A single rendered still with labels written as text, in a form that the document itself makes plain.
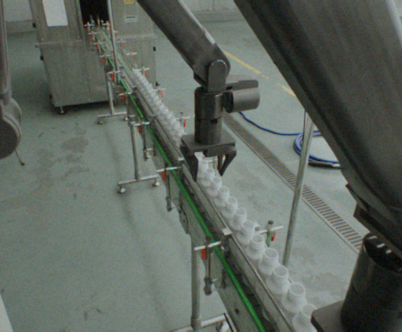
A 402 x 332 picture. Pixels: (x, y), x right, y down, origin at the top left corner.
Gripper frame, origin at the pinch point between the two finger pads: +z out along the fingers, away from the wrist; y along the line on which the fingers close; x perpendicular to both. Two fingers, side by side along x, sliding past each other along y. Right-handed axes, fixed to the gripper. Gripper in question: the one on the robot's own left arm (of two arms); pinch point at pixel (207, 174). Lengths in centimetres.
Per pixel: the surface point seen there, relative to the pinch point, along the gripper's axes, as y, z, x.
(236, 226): -13.2, 27.5, -9.7
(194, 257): -13, 78, -47
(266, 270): -13.4, 27.3, 8.0
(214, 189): -13.6, 26.7, -27.8
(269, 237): -24.7, 34.9, -8.9
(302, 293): -16.7, 25.6, 18.1
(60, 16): 22, 28, -388
